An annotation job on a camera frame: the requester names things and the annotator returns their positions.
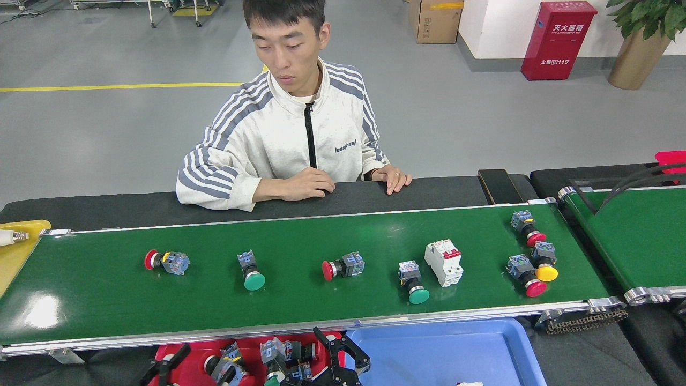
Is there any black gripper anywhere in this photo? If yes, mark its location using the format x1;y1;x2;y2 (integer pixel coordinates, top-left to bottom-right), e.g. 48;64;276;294
297;326;372;386

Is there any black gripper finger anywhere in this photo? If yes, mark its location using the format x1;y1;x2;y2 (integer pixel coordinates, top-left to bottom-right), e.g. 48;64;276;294
140;343;192;386

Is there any yellow mushroom push button switch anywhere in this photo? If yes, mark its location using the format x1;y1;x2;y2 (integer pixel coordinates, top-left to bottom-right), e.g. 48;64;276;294
531;241;560;283

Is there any red plastic tray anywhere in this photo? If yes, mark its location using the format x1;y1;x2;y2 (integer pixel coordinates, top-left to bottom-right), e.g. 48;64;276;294
153;331;349;386

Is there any blue plastic tray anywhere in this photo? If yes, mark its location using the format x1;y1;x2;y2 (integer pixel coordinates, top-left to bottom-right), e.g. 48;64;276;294
346;319;547;386

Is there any long green conveyor belt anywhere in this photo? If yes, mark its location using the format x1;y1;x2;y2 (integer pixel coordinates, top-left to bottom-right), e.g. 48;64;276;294
0;198;628;357

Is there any yellow plastic tray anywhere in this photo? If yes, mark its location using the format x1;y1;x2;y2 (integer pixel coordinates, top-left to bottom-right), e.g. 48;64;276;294
0;219;51;298

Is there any green feeder conveyor belt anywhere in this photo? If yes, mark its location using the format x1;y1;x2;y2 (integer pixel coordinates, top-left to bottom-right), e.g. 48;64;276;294
557;185;686;306

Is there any person's right hand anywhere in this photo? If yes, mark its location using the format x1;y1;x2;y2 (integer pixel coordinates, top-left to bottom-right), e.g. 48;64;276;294
287;167;337;202

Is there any person's left hand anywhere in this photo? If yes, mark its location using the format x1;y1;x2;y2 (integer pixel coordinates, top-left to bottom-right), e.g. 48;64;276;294
370;164;413;195

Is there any white light bulb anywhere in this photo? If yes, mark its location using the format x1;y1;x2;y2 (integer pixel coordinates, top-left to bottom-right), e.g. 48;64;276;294
0;229;30;247

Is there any black flat panel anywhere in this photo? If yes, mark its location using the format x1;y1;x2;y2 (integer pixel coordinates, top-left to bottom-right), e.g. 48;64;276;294
478;169;531;205

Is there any person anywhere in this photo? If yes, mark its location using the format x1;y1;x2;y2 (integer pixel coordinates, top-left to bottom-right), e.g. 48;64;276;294
176;0;413;212

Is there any black guide bar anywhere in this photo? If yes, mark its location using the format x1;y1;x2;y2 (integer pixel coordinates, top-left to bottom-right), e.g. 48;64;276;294
568;185;600;216

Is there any cardboard box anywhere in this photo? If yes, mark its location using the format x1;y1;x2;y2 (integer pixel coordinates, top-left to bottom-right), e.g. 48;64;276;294
409;0;464;44

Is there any white wheeled stand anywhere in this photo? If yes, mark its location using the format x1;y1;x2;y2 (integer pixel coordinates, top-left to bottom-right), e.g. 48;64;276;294
147;0;204;28

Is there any yellow floor plate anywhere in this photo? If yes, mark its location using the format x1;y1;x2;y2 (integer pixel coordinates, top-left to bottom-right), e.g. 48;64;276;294
171;4;219;16

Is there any small red bin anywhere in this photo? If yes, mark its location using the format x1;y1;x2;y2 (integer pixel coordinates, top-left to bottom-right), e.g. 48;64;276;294
655;151;686;183

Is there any red fire extinguisher cabinet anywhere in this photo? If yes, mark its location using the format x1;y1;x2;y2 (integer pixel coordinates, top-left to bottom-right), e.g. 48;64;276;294
521;1;598;81

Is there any gold plant pot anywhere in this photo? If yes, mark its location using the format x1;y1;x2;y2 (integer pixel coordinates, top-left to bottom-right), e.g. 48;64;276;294
608;28;673;91

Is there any green potted plant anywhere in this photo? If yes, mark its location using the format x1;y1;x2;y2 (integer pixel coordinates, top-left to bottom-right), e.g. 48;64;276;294
607;0;686;42

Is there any black drive chain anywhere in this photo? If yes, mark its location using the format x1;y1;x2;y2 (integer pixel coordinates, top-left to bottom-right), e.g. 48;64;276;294
544;307;629;336

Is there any black cable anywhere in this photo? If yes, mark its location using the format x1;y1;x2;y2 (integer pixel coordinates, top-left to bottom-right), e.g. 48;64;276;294
596;161;686;215
603;169;686;212

